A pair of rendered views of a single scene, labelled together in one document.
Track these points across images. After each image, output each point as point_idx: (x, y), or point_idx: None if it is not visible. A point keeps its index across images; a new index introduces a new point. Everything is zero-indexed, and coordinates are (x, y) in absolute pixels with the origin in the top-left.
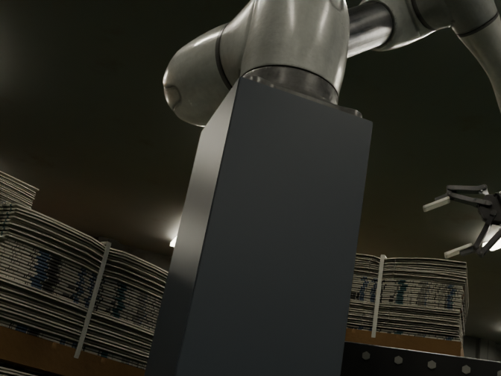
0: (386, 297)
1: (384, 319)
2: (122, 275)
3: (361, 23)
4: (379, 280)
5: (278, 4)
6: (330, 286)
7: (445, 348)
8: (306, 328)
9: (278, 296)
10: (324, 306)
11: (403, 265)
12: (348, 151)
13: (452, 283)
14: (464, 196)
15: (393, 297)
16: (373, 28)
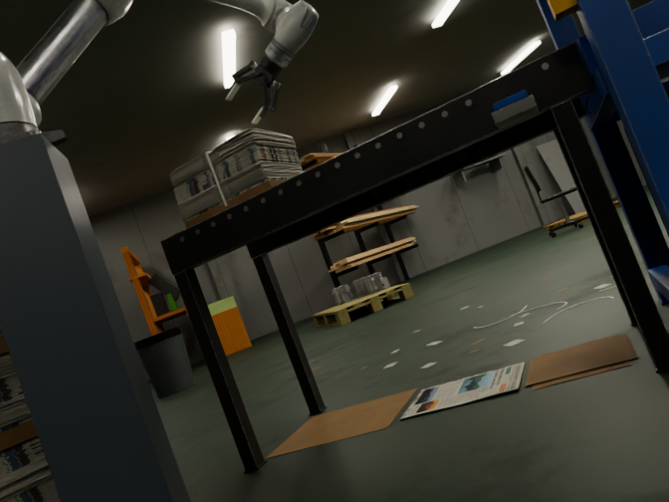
0: (221, 176)
1: (226, 191)
2: None
3: (70, 24)
4: (212, 168)
5: None
6: (64, 242)
7: (263, 188)
8: (62, 272)
9: (37, 266)
10: (66, 255)
11: (220, 150)
12: (34, 160)
13: (249, 146)
14: (244, 77)
15: (224, 174)
16: (84, 20)
